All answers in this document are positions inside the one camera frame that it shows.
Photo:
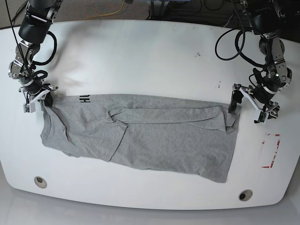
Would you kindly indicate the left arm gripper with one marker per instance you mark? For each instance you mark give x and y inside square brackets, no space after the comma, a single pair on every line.
[239,92]

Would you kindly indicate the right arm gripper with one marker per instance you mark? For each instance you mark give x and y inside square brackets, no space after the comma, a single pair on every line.
[42,95]

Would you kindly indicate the grey t-shirt with black lettering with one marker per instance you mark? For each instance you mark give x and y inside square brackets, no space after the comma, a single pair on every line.
[145,132]

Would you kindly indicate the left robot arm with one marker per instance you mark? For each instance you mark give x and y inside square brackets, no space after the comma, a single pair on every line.
[265,18]

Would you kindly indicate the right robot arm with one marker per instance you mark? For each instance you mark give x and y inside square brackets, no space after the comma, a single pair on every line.
[39,16]

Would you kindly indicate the red tape rectangle marking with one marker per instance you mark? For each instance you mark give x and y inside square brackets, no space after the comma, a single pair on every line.
[268,151]

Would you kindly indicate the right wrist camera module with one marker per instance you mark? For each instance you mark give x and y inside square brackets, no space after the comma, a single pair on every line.
[29,107]

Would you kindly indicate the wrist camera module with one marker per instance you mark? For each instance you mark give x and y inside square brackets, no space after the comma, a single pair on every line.
[260,117]
[29,107]

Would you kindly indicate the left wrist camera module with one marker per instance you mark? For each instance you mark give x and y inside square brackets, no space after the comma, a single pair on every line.
[260,117]

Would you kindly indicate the left table cable grommet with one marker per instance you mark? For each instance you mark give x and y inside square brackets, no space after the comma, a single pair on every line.
[40,182]

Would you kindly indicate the table cable grommet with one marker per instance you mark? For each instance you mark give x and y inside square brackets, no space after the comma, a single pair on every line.
[40,182]
[245,195]

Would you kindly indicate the right table cable grommet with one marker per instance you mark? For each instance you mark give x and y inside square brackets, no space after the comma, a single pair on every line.
[245,195]

